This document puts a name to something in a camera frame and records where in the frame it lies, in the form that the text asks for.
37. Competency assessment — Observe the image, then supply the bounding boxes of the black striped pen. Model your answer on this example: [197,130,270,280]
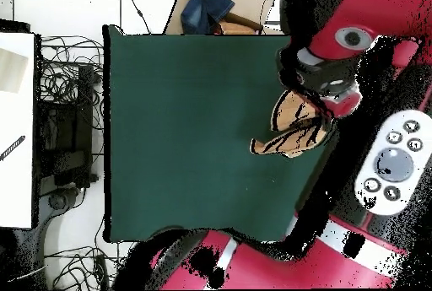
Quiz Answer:
[0,134,27,162]

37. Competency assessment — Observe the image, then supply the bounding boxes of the black office chair base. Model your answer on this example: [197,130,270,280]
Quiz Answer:
[33,186,82,241]

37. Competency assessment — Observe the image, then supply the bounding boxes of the black equipment rack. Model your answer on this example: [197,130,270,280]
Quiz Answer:
[35,62,97,191]

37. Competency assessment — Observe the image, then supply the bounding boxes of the beige paper sheet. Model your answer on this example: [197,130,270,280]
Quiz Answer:
[0,47,30,94]

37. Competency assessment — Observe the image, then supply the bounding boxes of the dark brown garment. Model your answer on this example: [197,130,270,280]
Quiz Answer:
[222,11,265,33]

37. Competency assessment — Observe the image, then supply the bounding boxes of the white desk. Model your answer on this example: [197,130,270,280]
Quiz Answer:
[0,32,36,229]

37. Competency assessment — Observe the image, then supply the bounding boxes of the black power strip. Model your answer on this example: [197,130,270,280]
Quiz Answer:
[94,253,109,290]

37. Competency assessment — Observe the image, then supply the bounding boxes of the tan terry towel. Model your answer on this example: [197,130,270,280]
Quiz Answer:
[249,89,333,159]

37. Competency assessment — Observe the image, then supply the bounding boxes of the blue jeans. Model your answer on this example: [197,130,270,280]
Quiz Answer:
[180,0,236,35]

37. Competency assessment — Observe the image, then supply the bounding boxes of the dark green table cloth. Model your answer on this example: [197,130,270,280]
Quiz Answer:
[102,24,327,244]

